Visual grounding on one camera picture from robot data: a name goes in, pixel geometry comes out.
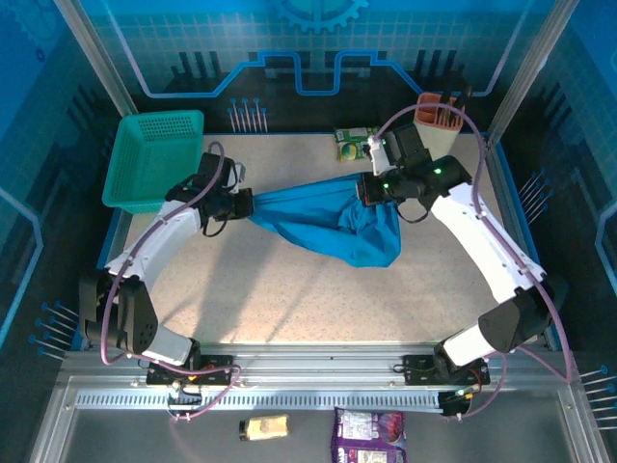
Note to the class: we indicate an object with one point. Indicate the blue t-shirt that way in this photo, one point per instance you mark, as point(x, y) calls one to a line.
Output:
point(328, 212)

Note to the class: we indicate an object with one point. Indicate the purple snack bag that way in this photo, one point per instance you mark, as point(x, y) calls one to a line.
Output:
point(368, 434)

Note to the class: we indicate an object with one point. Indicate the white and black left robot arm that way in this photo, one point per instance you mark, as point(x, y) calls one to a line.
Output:
point(159, 231)

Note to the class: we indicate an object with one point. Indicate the green wipes packet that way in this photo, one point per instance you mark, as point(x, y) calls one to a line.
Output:
point(352, 149)

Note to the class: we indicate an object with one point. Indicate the beige knife block orange top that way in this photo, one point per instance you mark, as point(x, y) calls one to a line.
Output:
point(443, 140)

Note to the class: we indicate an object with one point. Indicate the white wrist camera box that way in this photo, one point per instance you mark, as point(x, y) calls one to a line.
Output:
point(382, 156)
point(237, 176)

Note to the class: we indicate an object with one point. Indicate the aluminium side rail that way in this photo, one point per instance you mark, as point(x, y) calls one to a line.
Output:
point(491, 159)
point(120, 231)

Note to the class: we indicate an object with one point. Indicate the yellow sponge packet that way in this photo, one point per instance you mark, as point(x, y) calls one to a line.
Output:
point(265, 427)

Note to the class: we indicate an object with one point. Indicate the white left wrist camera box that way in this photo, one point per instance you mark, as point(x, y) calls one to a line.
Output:
point(237, 176)

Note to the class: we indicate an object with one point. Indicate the aluminium cross rail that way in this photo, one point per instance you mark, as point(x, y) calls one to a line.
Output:
point(313, 362)

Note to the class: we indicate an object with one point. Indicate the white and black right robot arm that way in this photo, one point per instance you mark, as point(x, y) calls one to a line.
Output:
point(482, 231)

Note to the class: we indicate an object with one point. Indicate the small black connector board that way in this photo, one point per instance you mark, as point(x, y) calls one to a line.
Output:
point(185, 398)
point(453, 402)

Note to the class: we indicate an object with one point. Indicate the teal plastic basket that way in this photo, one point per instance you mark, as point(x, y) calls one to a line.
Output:
point(149, 159)

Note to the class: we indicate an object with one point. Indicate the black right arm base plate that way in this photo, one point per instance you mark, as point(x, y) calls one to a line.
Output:
point(419, 369)

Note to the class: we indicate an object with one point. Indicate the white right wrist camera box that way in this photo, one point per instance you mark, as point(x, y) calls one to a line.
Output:
point(382, 156)

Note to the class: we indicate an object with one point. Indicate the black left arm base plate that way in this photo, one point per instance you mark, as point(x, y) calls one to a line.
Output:
point(217, 369)

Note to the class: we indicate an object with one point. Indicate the aluminium corner post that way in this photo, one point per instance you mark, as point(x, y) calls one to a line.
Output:
point(96, 62)
point(530, 72)

